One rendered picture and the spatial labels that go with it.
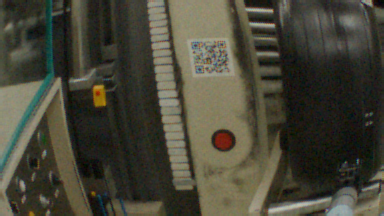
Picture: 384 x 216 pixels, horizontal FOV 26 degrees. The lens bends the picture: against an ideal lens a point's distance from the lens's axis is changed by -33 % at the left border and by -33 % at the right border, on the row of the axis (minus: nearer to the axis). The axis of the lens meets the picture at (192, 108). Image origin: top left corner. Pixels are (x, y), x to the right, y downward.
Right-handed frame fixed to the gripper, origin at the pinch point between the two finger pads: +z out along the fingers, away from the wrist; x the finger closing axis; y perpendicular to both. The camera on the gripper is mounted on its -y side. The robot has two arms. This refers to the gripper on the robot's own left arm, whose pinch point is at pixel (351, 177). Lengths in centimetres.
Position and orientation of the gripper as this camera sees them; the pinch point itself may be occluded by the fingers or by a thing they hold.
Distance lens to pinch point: 199.6
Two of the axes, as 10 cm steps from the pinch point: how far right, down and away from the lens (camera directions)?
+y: -1.2, -9.6, -2.6
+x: -9.7, 0.5, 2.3
